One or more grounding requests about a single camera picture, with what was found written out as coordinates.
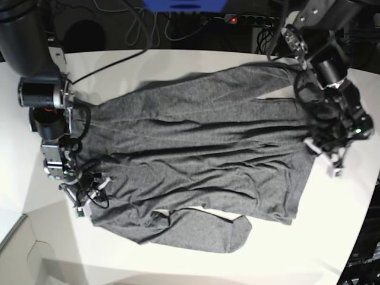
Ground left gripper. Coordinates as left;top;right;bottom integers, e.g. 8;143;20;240
303;136;353;168

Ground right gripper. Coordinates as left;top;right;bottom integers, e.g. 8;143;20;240
59;175;113;210

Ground grey t-shirt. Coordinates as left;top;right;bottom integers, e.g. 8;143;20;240
69;61;342;255

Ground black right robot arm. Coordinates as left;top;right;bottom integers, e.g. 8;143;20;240
1;1;110;212

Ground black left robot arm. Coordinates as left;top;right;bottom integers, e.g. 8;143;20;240
267;1;377;177

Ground white power strip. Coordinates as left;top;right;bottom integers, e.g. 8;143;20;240
223;14;280;27

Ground blue box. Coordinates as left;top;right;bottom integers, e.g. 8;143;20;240
143;0;227;12

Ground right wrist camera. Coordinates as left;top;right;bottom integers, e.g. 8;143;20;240
74;206;91;219

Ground grey looped cables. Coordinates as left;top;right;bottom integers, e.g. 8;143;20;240
124;7;208;47

